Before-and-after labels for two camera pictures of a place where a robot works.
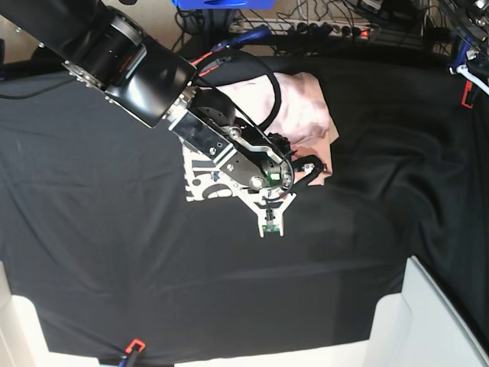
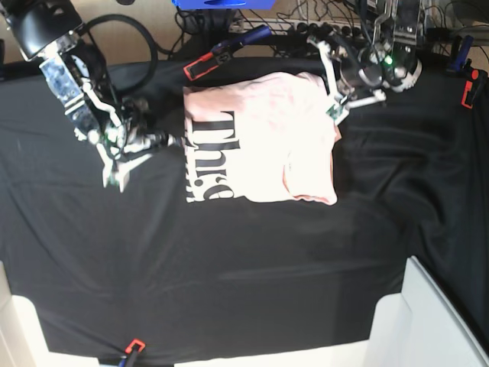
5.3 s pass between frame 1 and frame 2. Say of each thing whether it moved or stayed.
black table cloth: stayed
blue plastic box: stayed
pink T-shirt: moved
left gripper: moved
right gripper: moved
